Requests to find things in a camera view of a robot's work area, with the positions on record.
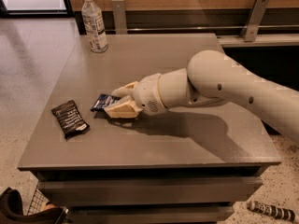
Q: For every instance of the grey table drawer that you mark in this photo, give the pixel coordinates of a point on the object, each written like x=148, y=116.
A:
x=159, y=215
x=151, y=191

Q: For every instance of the grey table lower drawer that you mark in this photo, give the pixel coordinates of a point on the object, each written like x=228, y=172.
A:
x=159, y=215

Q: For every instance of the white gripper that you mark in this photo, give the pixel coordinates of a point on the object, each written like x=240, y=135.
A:
x=147, y=92

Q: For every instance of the right metal wall bracket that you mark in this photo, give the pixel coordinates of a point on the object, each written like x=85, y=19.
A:
x=250, y=30

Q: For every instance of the clear plastic water bottle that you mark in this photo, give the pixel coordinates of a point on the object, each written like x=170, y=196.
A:
x=94, y=26

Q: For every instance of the blue rxbar blueberry wrapper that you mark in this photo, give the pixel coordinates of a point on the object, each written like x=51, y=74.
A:
x=103, y=101

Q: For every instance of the metal wall bracket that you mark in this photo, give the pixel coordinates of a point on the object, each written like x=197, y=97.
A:
x=250, y=30
x=119, y=15

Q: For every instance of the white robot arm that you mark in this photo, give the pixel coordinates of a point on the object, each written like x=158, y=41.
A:
x=211, y=78

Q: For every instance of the left metal wall bracket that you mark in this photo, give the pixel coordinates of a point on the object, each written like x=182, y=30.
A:
x=119, y=15

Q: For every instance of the grey table upper drawer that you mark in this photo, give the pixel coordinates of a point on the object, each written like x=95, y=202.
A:
x=151, y=191

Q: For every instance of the black and white striped stick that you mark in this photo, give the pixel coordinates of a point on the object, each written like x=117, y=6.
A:
x=273, y=211

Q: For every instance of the wire mesh basket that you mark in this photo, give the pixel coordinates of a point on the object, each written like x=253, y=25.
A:
x=37, y=203

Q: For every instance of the black rxbar chocolate wrapper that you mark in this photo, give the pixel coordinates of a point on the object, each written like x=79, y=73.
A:
x=70, y=120

